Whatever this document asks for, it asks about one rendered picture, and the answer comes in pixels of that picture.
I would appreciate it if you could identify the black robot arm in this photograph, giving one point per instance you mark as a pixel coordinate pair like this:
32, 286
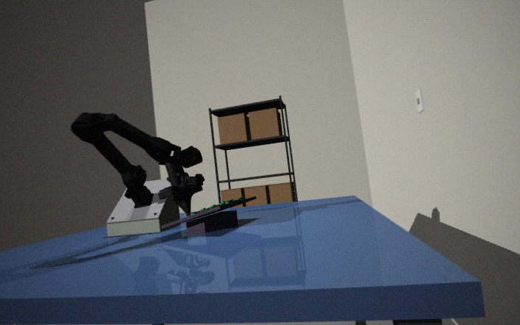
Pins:
89, 128

